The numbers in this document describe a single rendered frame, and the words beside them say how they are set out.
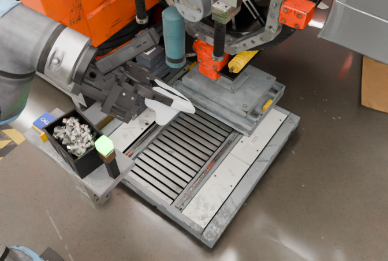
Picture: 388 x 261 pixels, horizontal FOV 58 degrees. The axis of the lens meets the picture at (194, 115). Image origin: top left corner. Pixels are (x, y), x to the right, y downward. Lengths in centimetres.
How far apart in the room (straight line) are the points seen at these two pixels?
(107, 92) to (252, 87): 129
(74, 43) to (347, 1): 90
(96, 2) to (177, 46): 39
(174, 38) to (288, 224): 97
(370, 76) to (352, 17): 119
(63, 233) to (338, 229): 123
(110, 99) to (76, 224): 119
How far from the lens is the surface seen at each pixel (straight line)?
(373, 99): 230
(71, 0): 148
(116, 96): 61
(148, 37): 59
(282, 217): 173
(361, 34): 130
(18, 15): 63
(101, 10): 159
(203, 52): 155
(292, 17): 124
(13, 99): 68
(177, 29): 142
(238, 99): 179
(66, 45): 61
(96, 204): 172
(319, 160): 193
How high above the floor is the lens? 156
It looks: 51 degrees down
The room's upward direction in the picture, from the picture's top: straight up
